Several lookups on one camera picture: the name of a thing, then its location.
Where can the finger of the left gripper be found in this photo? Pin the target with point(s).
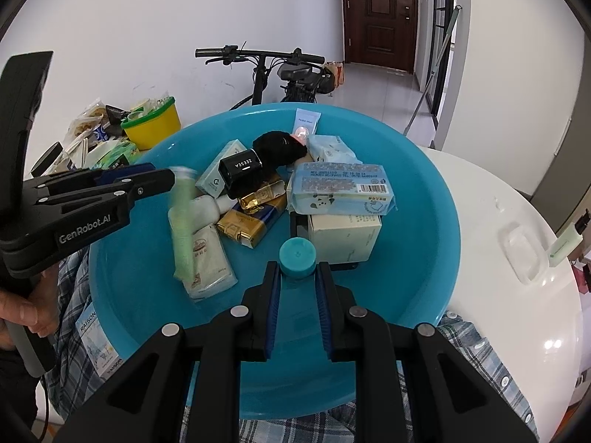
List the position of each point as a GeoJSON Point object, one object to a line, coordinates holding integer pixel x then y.
{"type": "Point", "coordinates": [150, 183]}
{"type": "Point", "coordinates": [109, 176]}

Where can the dark wooden door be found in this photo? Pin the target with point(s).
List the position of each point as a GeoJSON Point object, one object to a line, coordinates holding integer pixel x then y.
{"type": "Point", "coordinates": [381, 33]}

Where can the large blue wipes pack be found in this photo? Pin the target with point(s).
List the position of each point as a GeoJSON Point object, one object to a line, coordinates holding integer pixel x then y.
{"type": "Point", "coordinates": [326, 188]}

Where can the blue wet wipes pack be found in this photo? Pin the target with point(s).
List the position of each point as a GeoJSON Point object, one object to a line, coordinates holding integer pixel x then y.
{"type": "Point", "coordinates": [329, 148]}

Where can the person's left hand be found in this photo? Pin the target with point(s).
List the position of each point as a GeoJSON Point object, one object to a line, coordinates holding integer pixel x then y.
{"type": "Point", "coordinates": [39, 312]}

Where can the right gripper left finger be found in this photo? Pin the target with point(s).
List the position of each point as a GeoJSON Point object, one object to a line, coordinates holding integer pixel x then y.
{"type": "Point", "coordinates": [244, 333]}

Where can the green tube bottle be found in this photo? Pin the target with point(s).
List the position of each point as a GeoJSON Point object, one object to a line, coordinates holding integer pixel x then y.
{"type": "Point", "coordinates": [180, 217]}

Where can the white lotion bottle black pump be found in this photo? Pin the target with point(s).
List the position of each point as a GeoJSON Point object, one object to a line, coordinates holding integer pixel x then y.
{"type": "Point", "coordinates": [568, 240]}

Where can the yellow bucket green rim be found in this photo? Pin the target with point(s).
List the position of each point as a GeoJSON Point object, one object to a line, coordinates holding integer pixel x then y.
{"type": "Point", "coordinates": [151, 122]}

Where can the cream square box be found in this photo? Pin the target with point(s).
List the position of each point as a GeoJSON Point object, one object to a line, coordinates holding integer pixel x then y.
{"type": "Point", "coordinates": [341, 239]}

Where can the black cat paw plush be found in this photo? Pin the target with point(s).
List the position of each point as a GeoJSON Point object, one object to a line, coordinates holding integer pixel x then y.
{"type": "Point", "coordinates": [277, 149]}

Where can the gold blue foil packet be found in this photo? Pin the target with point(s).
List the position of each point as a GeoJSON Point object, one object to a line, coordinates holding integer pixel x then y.
{"type": "Point", "coordinates": [253, 215]}

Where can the round teal jar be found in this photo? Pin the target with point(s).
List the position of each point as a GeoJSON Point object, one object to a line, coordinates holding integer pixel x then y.
{"type": "Point", "coordinates": [298, 258]}

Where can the metal mop pole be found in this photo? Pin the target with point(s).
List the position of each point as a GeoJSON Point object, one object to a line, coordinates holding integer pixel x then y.
{"type": "Point", "coordinates": [435, 69]}

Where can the white small bottle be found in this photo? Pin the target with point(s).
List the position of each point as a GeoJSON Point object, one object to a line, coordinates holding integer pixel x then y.
{"type": "Point", "coordinates": [206, 210]}

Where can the black folding bicycle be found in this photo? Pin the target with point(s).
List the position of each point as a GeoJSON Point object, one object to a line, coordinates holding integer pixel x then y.
{"type": "Point", "coordinates": [304, 76]}

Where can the black zeesea box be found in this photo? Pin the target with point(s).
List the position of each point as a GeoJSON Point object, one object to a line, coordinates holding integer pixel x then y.
{"type": "Point", "coordinates": [242, 173]}

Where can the white tissue pack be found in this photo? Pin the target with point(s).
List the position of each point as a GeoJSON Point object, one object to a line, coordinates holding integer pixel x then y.
{"type": "Point", "coordinates": [212, 271]}

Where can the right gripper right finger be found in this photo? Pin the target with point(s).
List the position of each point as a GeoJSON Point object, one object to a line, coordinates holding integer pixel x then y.
{"type": "Point", "coordinates": [351, 333]}

